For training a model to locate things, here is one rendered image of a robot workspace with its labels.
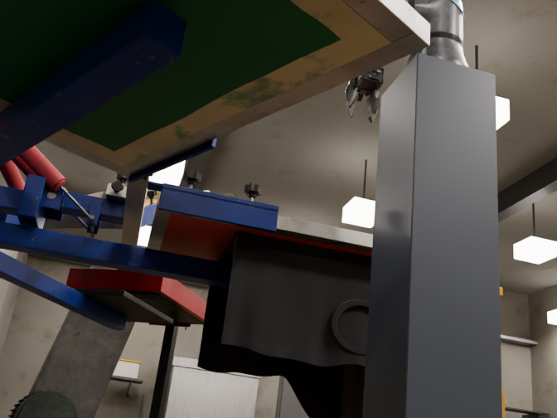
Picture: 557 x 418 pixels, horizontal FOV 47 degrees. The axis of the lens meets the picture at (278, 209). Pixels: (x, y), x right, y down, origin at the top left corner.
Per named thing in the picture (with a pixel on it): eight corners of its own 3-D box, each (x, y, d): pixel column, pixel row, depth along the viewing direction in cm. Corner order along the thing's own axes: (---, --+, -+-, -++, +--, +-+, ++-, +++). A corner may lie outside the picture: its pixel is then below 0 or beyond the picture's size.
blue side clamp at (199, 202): (271, 237, 165) (274, 212, 168) (276, 231, 161) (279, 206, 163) (156, 215, 159) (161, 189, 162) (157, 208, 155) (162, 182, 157)
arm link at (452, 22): (470, 33, 137) (470, -17, 142) (407, 29, 138) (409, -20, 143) (457, 65, 148) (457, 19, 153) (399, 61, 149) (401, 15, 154)
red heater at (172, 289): (129, 323, 330) (133, 301, 335) (211, 328, 317) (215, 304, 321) (64, 290, 276) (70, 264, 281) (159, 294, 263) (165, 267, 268)
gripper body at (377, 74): (360, 78, 182) (362, 44, 186) (348, 94, 189) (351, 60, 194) (384, 85, 183) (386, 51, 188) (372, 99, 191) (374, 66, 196)
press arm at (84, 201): (122, 225, 185) (125, 209, 187) (123, 218, 180) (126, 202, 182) (61, 213, 182) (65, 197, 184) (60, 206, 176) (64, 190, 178)
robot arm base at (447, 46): (486, 75, 134) (485, 37, 138) (420, 57, 131) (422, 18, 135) (448, 109, 148) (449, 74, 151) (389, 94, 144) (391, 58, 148)
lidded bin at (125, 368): (136, 381, 1094) (139, 365, 1105) (138, 379, 1055) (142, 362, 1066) (106, 377, 1083) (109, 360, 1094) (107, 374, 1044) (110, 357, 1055)
